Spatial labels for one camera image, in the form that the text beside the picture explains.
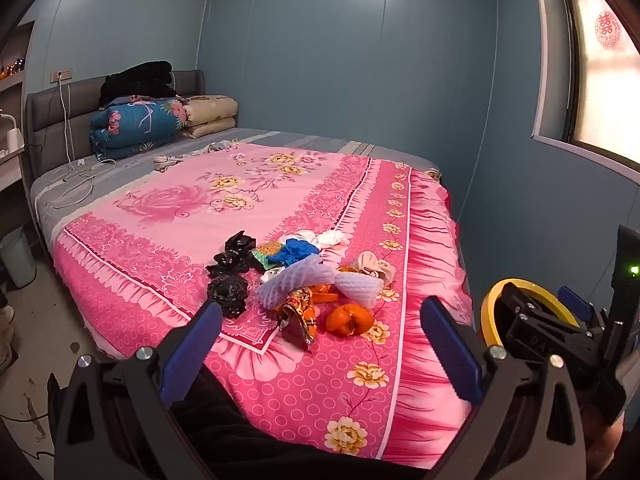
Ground crumpled pale cloth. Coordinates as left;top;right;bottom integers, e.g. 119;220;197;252
152;141;241;167

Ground black plastic bag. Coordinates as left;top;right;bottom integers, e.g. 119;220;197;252
206;275;249;318
206;230;258;278

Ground blue floral folded quilt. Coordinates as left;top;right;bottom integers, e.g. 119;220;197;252
89;97;191;162

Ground small orange peel pieces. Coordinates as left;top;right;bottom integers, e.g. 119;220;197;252
309;284;341;306

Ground pink floral blanket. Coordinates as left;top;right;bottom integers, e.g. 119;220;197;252
52;142;476;471

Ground green snack wrapper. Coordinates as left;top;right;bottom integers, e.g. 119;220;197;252
250;241;286;273

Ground white desk lamp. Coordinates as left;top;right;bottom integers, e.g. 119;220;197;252
0;112;23;156

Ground white tissue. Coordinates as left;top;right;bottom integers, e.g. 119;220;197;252
317;229;351;250
277;230;323;246

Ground pale green floor bin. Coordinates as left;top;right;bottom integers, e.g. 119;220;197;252
0;226;37;288

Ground red paper window decoration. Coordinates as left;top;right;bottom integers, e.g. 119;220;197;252
595;11;621;50

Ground window with grey frame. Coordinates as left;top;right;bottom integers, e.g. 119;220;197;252
530;0;640;171

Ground person's dark trousers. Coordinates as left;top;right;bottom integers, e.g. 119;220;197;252
170;365;436;480

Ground grey upholstered headboard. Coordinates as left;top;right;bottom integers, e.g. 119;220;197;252
25;70;206;181

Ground white charging cable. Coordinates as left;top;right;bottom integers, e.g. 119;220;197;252
47;72;118;211

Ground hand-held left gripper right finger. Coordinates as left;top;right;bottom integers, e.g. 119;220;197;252
420;296;588;480

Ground person's right hand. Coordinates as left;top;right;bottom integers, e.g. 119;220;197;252
582;405;626;478

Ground beige floral folded quilt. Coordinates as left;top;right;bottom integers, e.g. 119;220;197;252
177;95;239;139

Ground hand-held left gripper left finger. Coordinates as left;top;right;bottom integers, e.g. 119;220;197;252
52;300;226;480

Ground shiny colourful foil wrapper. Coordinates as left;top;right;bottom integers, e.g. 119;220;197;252
274;287;321;351

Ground black clothing pile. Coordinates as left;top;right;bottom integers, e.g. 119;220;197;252
99;61;178;108

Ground yellow-rimmed black waste bin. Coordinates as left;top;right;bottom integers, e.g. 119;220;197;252
480;277;583;350

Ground white wall shelf unit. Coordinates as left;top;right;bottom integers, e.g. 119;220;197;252
0;20;36;196

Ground row of small shelf ornaments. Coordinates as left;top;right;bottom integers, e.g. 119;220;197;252
0;57;26;81

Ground white foam fruit net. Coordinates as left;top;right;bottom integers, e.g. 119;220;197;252
256;254;337;309
334;270;385;309

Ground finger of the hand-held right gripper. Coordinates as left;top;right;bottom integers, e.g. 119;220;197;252
558;286;598;328
501;282;583;327

